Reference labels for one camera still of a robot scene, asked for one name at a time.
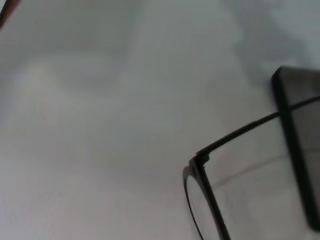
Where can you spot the black thin-framed glasses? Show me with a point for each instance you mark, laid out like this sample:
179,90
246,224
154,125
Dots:
240,132

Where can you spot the black glasses case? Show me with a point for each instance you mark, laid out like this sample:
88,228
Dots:
300,85

